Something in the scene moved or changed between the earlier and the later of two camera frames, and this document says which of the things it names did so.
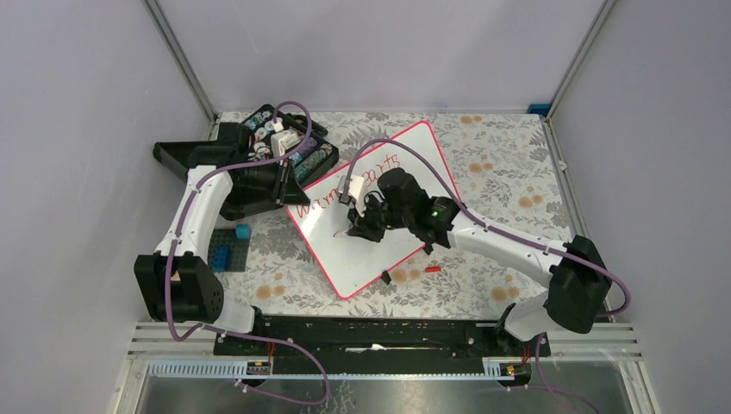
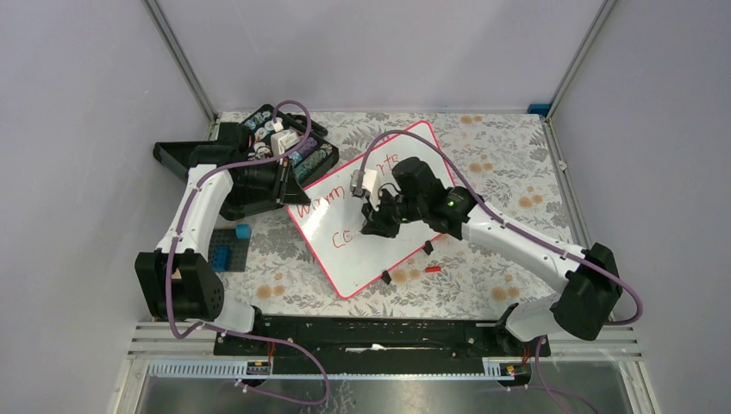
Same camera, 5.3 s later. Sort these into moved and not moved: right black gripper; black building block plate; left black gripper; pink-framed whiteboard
Moved: right black gripper
Not moved: black building block plate; left black gripper; pink-framed whiteboard
